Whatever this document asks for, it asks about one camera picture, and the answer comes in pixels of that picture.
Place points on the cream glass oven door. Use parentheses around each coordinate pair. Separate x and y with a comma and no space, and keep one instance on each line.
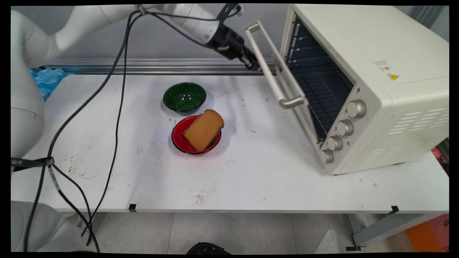
(270,68)

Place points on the red packet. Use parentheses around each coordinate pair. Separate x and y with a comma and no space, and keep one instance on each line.
(440,157)

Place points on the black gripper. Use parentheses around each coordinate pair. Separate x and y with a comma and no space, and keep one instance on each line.
(233,43)

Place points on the brown bread slice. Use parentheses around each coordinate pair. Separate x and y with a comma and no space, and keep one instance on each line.
(204,129)

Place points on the grey table leg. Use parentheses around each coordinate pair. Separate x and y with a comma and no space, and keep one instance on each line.
(387,227)

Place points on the orange box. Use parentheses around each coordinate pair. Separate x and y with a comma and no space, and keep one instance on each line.
(428,234)

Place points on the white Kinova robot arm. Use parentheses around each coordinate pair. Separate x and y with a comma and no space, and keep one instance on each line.
(25,71)

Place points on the large silver oven knob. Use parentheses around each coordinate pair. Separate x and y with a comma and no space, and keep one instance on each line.
(356,108)

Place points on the grey robot pedestal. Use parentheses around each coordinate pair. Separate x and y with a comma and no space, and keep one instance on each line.
(50,229)

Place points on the blue plastic bag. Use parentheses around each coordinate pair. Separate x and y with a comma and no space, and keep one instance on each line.
(48,80)

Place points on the green bowl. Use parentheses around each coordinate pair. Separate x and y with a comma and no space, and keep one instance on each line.
(184,96)

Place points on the white label sticker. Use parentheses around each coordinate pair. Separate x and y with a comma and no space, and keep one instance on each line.
(383,65)

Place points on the cream toaster oven body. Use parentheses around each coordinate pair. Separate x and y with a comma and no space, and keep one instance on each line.
(394,125)

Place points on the red bowl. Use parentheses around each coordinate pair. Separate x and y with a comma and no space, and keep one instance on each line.
(181,138)

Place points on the black tape piece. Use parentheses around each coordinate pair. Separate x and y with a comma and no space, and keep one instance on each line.
(132,207)
(394,209)

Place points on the aluminium profile rail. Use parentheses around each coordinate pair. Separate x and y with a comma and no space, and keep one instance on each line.
(161,66)

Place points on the yellow warning sticker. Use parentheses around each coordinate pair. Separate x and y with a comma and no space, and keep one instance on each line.
(393,76)

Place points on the black round object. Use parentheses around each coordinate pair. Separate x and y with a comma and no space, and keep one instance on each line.
(208,249)

